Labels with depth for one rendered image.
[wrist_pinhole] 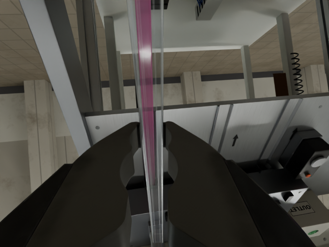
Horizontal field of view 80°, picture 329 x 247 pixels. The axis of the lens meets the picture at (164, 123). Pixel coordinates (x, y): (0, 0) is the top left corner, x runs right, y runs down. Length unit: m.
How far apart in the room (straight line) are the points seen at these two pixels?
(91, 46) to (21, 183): 3.63
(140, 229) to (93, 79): 0.36
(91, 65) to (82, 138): 0.30
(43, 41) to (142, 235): 0.34
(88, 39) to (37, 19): 0.38
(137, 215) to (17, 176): 3.78
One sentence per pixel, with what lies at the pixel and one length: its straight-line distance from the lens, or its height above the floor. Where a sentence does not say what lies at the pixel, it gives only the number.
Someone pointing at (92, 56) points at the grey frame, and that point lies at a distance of 0.56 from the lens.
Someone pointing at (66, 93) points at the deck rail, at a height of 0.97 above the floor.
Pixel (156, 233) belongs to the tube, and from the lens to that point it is 0.27.
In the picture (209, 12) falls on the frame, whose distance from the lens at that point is 0.71.
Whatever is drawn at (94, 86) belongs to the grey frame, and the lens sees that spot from 0.54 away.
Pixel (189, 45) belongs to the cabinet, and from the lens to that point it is 1.02.
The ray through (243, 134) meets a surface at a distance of 0.35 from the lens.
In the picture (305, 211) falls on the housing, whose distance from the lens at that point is 0.60.
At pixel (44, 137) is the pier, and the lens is 3.56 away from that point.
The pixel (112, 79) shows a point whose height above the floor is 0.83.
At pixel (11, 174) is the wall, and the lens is 4.12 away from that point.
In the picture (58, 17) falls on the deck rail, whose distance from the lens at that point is 0.24.
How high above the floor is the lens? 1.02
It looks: 3 degrees down
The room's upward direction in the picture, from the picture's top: 174 degrees clockwise
